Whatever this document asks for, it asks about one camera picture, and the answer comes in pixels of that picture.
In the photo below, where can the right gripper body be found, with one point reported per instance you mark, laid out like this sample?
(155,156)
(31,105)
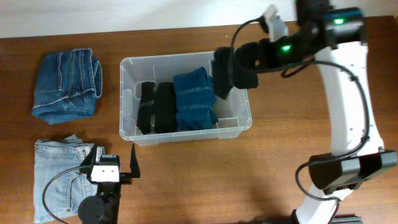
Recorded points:
(278,53)

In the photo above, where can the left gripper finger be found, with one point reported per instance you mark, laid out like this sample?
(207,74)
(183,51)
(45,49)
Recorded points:
(134,165)
(89,161)

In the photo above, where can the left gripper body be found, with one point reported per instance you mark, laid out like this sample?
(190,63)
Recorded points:
(114,187)

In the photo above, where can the dark garment with band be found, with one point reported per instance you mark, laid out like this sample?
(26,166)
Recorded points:
(228,73)

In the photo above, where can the black garment with bands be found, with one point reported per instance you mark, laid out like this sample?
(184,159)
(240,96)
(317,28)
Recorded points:
(157,108)

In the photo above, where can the dark blue jeans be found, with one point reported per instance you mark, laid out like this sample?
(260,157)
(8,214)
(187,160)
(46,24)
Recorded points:
(68,85)

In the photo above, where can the blue garment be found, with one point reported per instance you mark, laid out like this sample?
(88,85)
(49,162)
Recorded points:
(195,100)

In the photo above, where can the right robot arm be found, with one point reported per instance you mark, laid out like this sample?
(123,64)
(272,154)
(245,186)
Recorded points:
(335,41)

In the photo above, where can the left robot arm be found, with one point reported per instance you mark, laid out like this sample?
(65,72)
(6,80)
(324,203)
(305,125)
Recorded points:
(103,207)

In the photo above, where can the light blue folded jeans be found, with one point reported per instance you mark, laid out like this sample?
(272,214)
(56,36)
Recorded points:
(64,194)

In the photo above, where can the clear plastic storage bin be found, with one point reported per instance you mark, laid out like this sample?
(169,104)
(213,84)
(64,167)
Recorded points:
(234,113)

